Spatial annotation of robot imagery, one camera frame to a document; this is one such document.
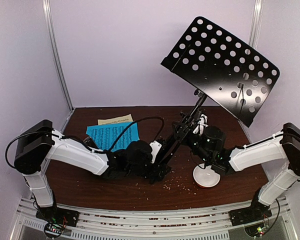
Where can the right aluminium corner post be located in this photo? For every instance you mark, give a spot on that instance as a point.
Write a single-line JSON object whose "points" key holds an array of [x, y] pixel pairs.
{"points": [[256, 22]]}

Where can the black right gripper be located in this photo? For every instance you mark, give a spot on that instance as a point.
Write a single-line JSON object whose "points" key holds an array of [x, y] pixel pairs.
{"points": [[185, 131]]}

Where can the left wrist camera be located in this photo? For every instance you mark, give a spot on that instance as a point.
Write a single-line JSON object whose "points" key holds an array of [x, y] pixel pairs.
{"points": [[157, 150]]}

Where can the left aluminium corner post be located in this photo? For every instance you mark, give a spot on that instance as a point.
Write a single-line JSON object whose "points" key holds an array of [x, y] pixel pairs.
{"points": [[56, 57]]}

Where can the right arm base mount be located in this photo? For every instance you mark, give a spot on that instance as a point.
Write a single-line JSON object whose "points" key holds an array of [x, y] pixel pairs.
{"points": [[248, 215]]}

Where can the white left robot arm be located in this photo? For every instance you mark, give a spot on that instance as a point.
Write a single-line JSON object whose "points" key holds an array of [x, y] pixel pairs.
{"points": [[42, 142]]}

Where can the aluminium corner post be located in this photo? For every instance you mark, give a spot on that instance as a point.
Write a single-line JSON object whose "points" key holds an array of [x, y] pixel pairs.
{"points": [[56, 57], [256, 22]]}

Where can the red wooden metronome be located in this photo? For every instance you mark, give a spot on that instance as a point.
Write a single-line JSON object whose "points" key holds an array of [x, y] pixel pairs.
{"points": [[90, 142]]}

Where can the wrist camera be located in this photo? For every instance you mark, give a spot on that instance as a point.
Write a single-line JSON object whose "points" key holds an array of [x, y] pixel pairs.
{"points": [[157, 150], [201, 125]]}

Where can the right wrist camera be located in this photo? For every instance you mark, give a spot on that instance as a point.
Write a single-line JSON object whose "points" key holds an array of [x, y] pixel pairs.
{"points": [[201, 125]]}

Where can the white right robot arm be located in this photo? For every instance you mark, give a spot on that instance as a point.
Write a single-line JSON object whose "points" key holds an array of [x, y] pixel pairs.
{"points": [[285, 145]]}

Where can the yellow sheet music paper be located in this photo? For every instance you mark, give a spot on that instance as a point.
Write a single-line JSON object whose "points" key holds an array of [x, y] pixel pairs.
{"points": [[116, 120]]}

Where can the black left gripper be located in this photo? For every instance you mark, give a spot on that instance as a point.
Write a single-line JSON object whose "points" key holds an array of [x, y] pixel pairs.
{"points": [[153, 173]]}

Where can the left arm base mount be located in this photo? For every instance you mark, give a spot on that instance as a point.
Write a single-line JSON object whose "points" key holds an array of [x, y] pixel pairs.
{"points": [[60, 216]]}

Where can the black music stand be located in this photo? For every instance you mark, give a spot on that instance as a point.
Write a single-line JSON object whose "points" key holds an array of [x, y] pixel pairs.
{"points": [[221, 67]]}

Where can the white ceramic bowl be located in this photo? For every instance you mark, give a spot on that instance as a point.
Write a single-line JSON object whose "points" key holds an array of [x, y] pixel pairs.
{"points": [[205, 176]]}

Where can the blue paper sheet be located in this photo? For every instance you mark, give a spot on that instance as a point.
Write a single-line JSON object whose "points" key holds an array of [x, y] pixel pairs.
{"points": [[105, 135]]}

